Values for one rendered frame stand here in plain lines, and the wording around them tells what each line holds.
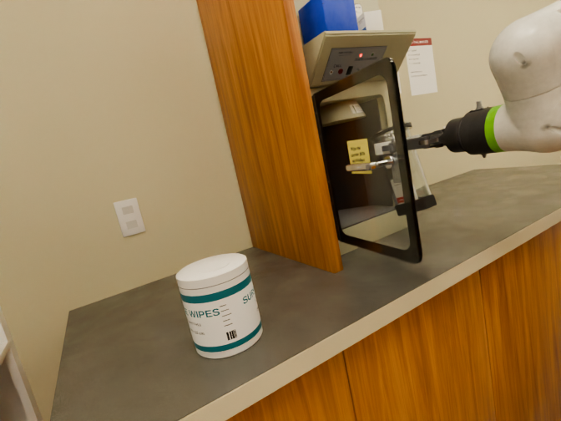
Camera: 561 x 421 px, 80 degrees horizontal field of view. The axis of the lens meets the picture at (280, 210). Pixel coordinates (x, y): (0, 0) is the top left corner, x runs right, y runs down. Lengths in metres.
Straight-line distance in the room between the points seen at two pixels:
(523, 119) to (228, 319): 0.61
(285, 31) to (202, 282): 0.58
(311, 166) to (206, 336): 0.45
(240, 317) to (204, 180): 0.72
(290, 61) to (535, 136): 0.50
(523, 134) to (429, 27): 1.46
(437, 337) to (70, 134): 1.13
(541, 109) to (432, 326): 0.48
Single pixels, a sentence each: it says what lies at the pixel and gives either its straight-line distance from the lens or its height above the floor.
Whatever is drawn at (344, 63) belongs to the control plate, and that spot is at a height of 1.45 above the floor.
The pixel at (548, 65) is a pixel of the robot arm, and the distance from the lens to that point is 0.70.
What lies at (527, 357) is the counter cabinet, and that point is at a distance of 1.30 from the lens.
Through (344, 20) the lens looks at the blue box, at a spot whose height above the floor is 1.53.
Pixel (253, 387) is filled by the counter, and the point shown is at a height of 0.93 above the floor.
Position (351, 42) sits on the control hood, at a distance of 0.94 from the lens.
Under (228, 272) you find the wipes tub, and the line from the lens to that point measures 0.58.
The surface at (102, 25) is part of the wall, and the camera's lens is 1.29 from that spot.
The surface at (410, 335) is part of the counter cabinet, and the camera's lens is 0.83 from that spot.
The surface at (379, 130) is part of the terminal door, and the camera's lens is 0.72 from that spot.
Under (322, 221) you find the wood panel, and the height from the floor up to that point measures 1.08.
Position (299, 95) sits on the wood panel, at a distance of 0.82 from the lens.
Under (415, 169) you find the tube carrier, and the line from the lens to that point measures 0.93.
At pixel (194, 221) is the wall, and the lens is 1.23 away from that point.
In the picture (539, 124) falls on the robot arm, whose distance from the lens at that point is 0.72.
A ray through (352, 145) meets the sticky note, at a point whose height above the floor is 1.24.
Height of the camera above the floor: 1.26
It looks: 10 degrees down
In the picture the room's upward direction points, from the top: 12 degrees counter-clockwise
